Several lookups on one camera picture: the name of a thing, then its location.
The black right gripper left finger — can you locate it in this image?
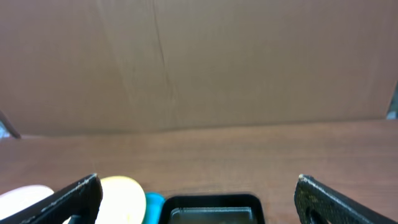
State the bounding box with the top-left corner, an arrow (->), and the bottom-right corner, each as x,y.
1,173 -> 103,224

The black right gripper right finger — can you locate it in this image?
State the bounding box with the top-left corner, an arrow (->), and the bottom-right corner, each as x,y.
294,174 -> 397,224

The yellow plate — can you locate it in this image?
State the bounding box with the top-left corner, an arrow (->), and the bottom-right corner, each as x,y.
95,175 -> 147,224

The teal plastic tray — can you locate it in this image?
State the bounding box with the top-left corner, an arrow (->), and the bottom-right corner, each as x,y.
142,192 -> 165,224

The black water tray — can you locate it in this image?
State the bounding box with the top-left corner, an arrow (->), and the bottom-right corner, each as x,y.
158,194 -> 266,224

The pink plate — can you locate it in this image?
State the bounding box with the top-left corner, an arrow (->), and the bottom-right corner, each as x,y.
1,185 -> 54,220

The brown cardboard panel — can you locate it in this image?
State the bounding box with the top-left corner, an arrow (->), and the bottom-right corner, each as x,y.
1,1 -> 397,135

